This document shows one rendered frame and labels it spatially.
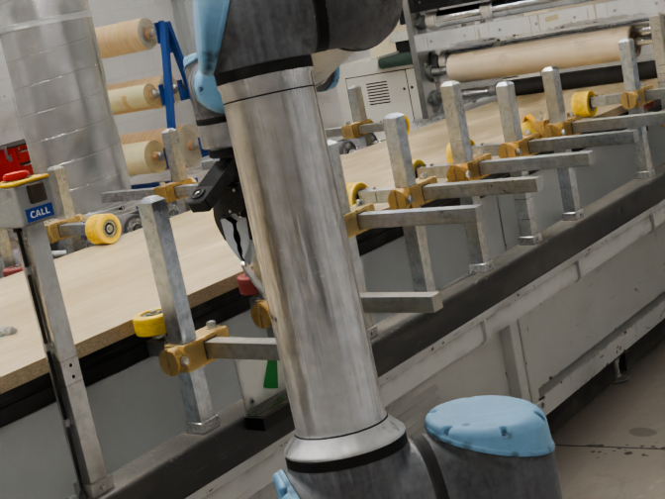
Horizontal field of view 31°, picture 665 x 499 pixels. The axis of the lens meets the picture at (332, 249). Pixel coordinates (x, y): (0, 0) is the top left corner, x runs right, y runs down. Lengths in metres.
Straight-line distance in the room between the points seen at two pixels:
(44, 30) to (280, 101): 4.87
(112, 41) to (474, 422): 8.27
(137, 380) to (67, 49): 4.02
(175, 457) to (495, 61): 3.08
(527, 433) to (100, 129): 4.98
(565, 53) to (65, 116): 2.67
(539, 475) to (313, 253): 0.38
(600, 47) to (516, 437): 3.32
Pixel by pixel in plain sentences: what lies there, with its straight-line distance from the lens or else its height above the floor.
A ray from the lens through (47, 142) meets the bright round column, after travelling 6.24.
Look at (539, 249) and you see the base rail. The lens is 3.08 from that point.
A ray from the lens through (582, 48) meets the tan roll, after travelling 4.68.
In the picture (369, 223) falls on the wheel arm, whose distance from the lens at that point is 2.45.
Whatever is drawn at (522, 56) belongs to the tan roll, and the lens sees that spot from 4.79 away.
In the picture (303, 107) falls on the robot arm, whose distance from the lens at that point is 1.37.
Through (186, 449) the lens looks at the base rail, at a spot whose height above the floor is 0.70.
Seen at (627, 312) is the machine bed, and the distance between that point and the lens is 4.19.
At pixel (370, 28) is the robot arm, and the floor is 1.35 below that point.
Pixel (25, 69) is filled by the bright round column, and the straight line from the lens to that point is 6.25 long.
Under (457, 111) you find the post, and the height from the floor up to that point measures 1.09.
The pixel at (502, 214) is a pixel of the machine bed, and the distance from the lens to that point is 3.40.
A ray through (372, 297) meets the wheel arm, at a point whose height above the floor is 0.86.
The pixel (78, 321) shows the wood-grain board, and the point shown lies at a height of 0.90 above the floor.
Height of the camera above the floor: 1.38
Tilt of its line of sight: 11 degrees down
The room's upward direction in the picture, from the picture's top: 11 degrees counter-clockwise
